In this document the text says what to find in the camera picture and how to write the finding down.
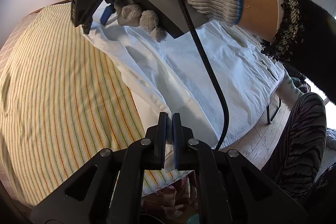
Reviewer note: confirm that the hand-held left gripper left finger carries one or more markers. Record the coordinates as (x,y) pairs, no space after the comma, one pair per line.
(164,134)

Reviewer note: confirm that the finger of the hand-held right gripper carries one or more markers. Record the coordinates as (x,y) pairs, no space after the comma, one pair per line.
(84,1)
(106,14)

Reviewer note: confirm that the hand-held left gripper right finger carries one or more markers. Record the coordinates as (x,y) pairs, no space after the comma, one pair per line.
(175,145)

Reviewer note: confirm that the white shirt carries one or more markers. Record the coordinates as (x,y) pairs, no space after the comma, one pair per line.
(223,69)

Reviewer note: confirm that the red patterned cloth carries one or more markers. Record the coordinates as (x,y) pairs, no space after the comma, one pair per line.
(168,195)

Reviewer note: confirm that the yellow striped bed sheet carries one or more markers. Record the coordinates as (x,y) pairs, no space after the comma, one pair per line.
(52,95)

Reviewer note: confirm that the black metal chair leg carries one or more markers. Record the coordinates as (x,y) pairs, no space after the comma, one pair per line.
(274,111)

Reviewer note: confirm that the person's leg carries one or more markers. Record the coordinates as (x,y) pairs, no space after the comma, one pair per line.
(296,150)

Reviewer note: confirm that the leaf print cushion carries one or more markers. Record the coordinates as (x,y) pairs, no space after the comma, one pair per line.
(290,90)

